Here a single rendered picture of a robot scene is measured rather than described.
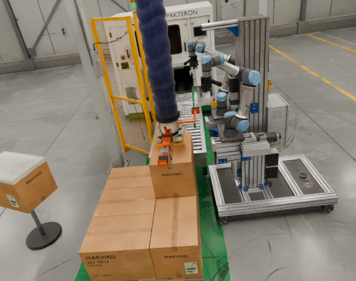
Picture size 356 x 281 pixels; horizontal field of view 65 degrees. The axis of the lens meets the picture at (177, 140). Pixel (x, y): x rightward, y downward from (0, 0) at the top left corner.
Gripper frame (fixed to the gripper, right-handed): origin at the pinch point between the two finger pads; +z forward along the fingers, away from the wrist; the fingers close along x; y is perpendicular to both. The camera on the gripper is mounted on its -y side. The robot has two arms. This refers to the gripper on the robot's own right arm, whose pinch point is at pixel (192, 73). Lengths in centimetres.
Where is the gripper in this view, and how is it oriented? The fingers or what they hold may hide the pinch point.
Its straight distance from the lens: 318.8
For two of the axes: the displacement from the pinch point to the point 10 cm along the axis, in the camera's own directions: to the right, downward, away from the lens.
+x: 3.6, -5.0, 7.9
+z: 1.3, 8.7, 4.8
